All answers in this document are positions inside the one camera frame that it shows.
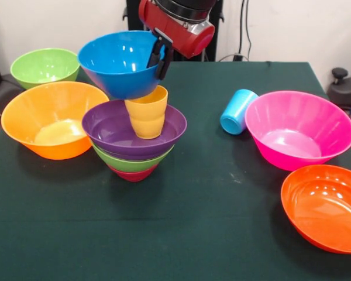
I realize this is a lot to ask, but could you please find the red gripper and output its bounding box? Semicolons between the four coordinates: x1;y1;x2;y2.
138;0;216;81

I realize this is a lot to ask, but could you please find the blue bowl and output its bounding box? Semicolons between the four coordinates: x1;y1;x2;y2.
77;30;168;100

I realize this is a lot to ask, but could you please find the yellow cup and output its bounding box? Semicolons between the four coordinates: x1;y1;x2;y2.
125;85;169;140

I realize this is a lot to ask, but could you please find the purple bowl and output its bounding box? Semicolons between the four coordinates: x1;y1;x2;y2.
81;99;188;160

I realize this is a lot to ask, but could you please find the blue cup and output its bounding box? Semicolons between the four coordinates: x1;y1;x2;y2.
220;88;260;135

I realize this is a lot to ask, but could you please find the green bowl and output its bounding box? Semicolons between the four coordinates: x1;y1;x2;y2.
10;47;80;90
92;143;175;173

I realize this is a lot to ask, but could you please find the small crimson bowl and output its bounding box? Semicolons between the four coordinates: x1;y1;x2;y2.
106;164;159;182

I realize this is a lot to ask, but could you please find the large orange bowl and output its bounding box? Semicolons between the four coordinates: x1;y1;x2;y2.
1;81;110;160

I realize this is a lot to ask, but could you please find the large magenta bowl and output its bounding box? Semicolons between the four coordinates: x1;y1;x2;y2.
245;90;351;172

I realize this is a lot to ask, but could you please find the black stand base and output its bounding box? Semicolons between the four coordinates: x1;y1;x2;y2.
0;73;26;118
327;67;351;108

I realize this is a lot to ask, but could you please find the dark green table cloth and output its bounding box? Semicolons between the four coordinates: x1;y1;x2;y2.
0;60;351;281

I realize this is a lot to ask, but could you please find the orange-red shallow bowl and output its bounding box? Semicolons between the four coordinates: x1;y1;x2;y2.
280;164;351;255

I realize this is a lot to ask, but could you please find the black wall cable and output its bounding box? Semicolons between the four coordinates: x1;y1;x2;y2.
238;0;252;58

